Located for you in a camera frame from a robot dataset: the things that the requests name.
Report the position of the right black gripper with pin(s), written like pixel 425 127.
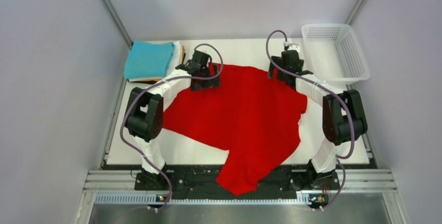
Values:
pixel 278 60

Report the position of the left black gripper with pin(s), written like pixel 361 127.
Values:
pixel 208 83

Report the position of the red t-shirt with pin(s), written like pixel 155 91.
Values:
pixel 251 116

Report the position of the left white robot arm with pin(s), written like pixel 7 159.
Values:
pixel 144 117

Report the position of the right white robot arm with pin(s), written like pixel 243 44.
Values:
pixel 343 118

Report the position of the folded white t-shirt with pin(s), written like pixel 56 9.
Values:
pixel 174 62

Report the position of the white plastic basket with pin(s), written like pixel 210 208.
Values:
pixel 335 53

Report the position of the folded teal t-shirt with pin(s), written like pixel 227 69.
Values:
pixel 148 59

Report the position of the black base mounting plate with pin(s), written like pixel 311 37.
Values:
pixel 199 182

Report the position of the white slotted cable duct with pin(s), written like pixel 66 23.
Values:
pixel 156 199

